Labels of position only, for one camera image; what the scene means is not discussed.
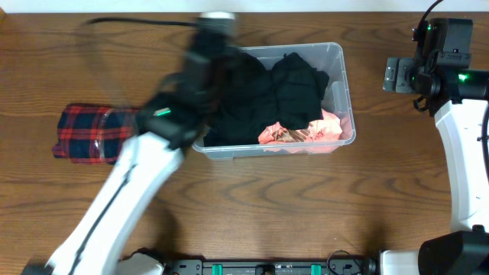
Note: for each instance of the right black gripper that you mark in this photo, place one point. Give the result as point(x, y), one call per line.
point(406, 84)

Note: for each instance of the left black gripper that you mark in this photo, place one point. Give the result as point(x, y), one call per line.
point(208, 61)

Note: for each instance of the black garment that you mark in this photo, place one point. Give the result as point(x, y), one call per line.
point(290, 93)

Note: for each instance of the pink shirt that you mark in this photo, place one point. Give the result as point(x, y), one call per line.
point(317, 138)

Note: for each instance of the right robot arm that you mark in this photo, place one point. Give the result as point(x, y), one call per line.
point(457, 98)

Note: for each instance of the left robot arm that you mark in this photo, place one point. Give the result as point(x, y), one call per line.
point(168, 124)

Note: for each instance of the clear plastic storage bin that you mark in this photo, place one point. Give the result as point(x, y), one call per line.
point(327, 57)

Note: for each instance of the red navy plaid shirt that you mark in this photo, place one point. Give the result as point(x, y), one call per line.
point(93, 134)

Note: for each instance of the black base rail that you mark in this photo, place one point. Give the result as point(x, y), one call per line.
point(334, 265)

